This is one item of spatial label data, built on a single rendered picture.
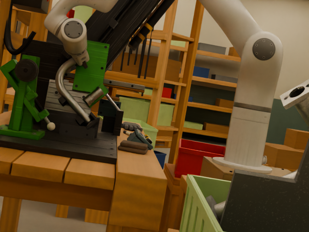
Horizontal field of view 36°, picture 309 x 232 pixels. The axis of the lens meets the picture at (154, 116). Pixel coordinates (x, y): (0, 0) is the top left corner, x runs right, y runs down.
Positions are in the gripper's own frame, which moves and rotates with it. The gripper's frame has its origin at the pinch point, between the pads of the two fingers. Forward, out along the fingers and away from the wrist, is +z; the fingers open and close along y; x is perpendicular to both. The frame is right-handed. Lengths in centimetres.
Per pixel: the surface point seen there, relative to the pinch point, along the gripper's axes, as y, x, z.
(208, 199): -61, 10, -94
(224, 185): -64, 1, -74
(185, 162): -58, -10, 2
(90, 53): -0.8, -5.9, 2.8
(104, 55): -4.7, -9.9, 2.8
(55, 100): -8.0, 16.1, 5.0
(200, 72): 43, -327, 823
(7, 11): 24.2, 12.6, -14.8
